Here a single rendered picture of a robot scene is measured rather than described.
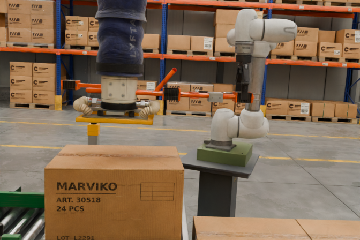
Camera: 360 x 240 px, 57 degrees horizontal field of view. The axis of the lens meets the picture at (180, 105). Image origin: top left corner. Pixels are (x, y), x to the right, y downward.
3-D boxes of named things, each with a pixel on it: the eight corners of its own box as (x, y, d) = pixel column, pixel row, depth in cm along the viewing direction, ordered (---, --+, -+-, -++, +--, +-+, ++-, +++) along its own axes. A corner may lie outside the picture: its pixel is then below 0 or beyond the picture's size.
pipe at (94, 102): (76, 113, 146) (76, 100, 145) (89, 105, 171) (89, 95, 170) (152, 116, 148) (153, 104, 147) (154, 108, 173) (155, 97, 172)
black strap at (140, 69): (90, 71, 145) (90, 61, 145) (100, 69, 168) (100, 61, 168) (142, 73, 147) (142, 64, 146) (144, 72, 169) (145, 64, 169)
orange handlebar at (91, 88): (60, 93, 154) (60, 85, 153) (77, 88, 184) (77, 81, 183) (255, 102, 159) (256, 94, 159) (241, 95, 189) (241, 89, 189)
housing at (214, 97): (208, 102, 158) (209, 92, 157) (206, 100, 164) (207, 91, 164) (223, 102, 158) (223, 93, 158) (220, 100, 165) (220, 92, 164)
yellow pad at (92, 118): (75, 122, 145) (75, 111, 144) (80, 118, 155) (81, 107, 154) (152, 125, 147) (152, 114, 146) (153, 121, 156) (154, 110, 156)
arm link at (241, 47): (237, 41, 154) (236, 54, 155) (256, 42, 155) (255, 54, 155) (233, 42, 163) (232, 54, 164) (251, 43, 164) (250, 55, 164)
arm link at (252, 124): (234, 132, 243) (265, 134, 242) (237, 141, 228) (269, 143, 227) (245, 25, 218) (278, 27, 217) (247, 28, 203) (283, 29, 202)
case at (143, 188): (44, 255, 144) (44, 167, 139) (66, 214, 184) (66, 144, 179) (180, 253, 151) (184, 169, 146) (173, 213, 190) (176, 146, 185)
